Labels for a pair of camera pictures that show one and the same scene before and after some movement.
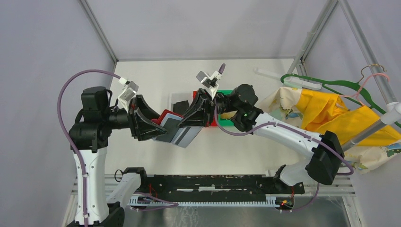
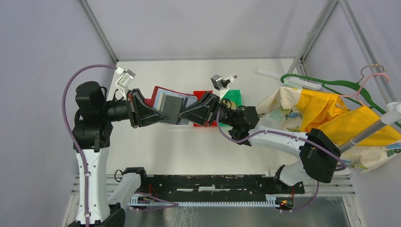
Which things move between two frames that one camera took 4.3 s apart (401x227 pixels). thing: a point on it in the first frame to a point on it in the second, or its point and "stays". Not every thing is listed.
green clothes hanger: (370, 102) stays
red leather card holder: (161, 117) to (151, 101)
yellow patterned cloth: (318, 111) stays
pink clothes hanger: (355, 95) stays
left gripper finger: (141, 104) stays
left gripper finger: (146, 131) to (146, 115)
